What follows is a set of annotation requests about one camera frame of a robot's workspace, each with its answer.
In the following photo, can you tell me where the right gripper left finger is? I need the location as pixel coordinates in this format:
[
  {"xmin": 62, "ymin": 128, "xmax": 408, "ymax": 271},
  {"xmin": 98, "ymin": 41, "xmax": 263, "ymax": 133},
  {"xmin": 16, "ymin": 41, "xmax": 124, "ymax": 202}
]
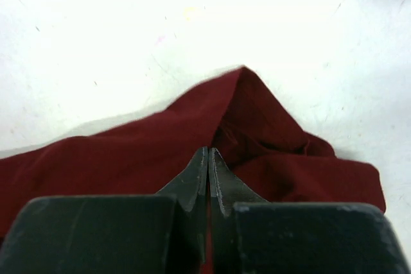
[{"xmin": 1, "ymin": 147, "xmax": 208, "ymax": 273}]

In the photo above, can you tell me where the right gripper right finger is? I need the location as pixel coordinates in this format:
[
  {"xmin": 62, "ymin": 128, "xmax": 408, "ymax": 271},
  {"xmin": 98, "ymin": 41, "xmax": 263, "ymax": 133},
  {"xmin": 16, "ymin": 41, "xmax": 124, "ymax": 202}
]
[{"xmin": 208, "ymin": 148, "xmax": 410, "ymax": 273}]

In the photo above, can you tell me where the dark red t-shirt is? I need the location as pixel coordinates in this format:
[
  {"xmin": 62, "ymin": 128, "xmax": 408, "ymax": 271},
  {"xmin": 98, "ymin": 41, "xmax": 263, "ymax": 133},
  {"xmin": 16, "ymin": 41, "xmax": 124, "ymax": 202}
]
[{"xmin": 0, "ymin": 65, "xmax": 386, "ymax": 274}]

